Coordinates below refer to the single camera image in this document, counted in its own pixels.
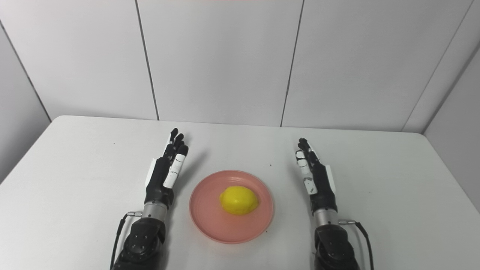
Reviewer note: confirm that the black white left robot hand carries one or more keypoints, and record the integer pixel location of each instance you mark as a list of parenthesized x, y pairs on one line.
[(157, 187)]

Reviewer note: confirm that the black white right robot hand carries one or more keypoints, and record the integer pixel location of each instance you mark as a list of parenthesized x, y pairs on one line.
[(324, 191)]

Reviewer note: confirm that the yellow lemon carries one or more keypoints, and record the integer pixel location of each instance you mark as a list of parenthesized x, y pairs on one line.
[(239, 200)]

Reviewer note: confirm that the pink round plate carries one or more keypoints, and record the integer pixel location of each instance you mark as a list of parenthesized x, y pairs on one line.
[(232, 228)]

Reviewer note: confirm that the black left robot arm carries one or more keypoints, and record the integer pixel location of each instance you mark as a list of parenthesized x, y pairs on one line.
[(142, 243)]

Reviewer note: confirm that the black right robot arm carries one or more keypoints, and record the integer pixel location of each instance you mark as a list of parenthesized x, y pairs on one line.
[(333, 247)]

